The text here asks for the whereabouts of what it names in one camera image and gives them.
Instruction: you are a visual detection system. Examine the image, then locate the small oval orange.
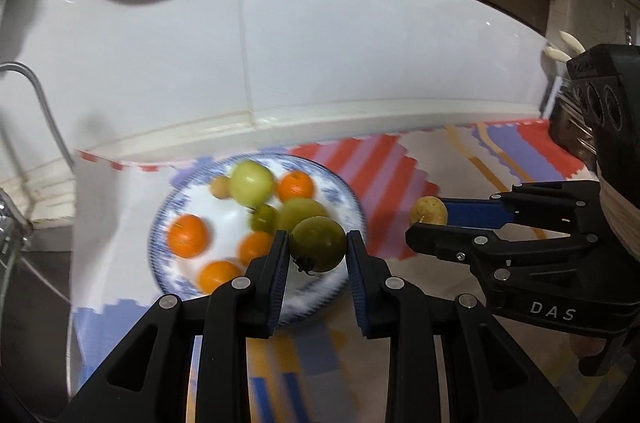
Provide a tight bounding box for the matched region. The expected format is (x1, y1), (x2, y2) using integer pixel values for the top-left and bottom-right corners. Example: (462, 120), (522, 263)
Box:
(196, 261), (242, 295)

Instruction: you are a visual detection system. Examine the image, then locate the small brown kiwi fruit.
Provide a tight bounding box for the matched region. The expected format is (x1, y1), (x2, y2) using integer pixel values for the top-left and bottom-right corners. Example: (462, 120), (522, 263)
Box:
(409, 196), (448, 226)

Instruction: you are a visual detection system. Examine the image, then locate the orange mandarin with stem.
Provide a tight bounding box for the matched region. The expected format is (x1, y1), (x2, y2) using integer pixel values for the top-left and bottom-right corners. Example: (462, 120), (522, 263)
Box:
(166, 214), (210, 258)

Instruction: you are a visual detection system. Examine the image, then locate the green tomato with stem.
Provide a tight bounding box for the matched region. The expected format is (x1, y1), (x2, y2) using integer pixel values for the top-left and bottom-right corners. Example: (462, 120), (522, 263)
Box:
(288, 216), (346, 273)

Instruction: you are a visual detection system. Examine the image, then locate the yellow-green pear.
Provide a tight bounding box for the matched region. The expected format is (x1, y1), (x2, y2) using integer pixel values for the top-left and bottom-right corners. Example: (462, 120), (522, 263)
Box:
(276, 198), (329, 232)

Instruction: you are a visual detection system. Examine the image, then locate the small tan longan fruit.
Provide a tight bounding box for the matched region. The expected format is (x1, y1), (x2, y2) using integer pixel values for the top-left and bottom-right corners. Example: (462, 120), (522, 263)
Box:
(209, 175), (231, 200)

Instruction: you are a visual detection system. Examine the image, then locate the large green apple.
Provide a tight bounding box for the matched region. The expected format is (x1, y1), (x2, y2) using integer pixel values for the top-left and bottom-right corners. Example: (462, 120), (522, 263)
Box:
(230, 160), (276, 209)

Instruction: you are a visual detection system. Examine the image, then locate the large orange mandarin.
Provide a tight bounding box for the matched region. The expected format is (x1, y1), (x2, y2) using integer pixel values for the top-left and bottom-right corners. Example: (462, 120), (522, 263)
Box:
(277, 171), (316, 203)

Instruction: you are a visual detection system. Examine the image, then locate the chrome pull-down kitchen faucet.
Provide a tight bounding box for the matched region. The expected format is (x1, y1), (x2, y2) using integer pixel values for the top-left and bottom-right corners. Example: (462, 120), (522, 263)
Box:
(0, 190), (34, 267)

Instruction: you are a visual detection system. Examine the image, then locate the person's hand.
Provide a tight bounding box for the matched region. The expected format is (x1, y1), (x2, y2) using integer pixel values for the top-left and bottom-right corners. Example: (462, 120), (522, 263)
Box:
(570, 335), (606, 358)

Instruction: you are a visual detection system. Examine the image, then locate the colourful patterned table mat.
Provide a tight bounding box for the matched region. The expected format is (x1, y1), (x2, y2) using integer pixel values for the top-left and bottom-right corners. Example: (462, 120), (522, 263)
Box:
(70, 120), (590, 422)

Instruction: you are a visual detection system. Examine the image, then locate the blue white porcelain plate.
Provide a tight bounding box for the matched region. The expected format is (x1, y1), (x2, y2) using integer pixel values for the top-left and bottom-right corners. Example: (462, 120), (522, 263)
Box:
(148, 152), (367, 301)

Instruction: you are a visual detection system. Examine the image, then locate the metal dish rack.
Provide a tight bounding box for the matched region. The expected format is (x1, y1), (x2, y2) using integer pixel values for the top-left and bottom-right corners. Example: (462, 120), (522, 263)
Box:
(541, 76), (597, 172)

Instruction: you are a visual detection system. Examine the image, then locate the thin gooseneck water tap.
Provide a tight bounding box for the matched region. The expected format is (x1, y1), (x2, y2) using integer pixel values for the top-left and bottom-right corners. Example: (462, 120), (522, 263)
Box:
(0, 61), (75, 174)

